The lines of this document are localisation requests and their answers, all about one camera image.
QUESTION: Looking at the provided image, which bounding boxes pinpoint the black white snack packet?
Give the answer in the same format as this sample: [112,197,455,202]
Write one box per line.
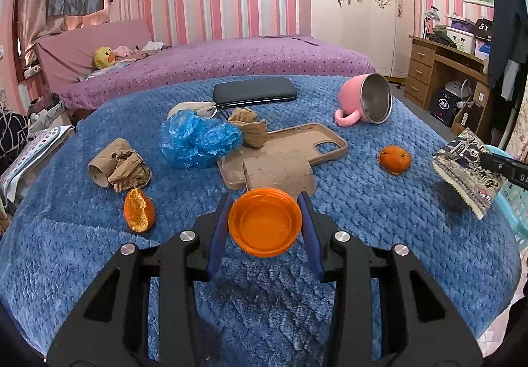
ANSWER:
[432,128,507,220]

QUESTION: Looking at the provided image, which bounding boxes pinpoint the small orange tangerine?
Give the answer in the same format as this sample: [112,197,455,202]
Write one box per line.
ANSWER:
[379,145,412,176]

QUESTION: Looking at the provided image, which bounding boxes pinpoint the orange peel piece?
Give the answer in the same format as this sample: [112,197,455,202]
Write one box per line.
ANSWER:
[123,188,156,233]

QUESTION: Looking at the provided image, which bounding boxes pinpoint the cardboard tube roll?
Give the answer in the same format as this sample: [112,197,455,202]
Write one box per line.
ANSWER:
[88,138,131,188]

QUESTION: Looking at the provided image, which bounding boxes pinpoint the orange plastic lid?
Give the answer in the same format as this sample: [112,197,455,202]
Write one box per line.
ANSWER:
[228,188,303,257]

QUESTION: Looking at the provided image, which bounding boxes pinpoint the brown cardboard piece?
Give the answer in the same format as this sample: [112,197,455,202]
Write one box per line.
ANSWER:
[243,150,316,199]

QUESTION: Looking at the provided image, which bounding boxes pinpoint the blue plastic bag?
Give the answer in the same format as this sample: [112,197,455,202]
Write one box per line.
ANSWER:
[159,110,244,169]

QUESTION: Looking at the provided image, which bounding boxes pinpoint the beige cloth pouch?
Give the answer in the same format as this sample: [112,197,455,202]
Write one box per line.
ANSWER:
[166,102,217,119]

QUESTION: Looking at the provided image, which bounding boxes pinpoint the small brown paper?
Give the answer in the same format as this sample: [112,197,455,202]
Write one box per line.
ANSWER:
[228,108,268,148]

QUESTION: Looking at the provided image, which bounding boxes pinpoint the light blue trash basket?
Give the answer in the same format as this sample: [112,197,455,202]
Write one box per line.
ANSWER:
[486,145,528,251]

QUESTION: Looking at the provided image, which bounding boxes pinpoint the floral beige curtain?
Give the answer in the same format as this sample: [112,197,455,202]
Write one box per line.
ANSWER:
[506,85,528,162]

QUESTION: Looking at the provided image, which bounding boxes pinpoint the black box under desk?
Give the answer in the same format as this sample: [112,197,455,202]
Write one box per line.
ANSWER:
[430,88,460,127]

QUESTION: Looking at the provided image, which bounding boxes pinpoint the dark hanging jacket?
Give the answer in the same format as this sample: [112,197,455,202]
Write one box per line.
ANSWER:
[488,0,527,100]

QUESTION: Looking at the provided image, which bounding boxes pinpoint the white storage box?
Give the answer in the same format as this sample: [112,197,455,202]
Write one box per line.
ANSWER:
[446,27,475,55]

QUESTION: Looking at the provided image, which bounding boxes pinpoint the wooden desk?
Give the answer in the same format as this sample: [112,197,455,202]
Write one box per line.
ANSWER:
[405,37,493,141]

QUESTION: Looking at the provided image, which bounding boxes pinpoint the pink steel mug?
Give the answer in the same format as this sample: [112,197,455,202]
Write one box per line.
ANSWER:
[334,73,393,127]

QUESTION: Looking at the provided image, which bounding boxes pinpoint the blue quilted blanket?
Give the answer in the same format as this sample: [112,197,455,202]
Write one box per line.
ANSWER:
[1,81,521,366]

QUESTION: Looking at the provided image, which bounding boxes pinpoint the desk lamp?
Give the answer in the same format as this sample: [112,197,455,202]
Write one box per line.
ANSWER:
[422,5,440,38]

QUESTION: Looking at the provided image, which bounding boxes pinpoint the tan phone case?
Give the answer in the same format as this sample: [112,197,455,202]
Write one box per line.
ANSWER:
[217,123,348,190]

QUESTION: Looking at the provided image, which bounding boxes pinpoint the dotted cloth covered stand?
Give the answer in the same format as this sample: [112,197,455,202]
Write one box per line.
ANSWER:
[1,125,74,214]

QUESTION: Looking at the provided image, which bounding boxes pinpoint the black white patterned bag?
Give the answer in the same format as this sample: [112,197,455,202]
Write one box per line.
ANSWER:
[0,111,29,174]

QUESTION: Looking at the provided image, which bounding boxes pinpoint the purple dotted bed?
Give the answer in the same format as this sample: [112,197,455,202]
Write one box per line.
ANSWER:
[59,36,376,111]

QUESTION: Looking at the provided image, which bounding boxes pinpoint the black phone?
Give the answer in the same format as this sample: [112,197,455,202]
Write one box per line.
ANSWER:
[213,77,297,109]

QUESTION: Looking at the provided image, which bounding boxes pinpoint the yellow duck plush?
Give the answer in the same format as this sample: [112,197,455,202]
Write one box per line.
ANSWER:
[93,46,116,70]

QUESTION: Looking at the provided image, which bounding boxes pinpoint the pink sofa headboard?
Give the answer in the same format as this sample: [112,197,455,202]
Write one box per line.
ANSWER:
[35,19,153,94]

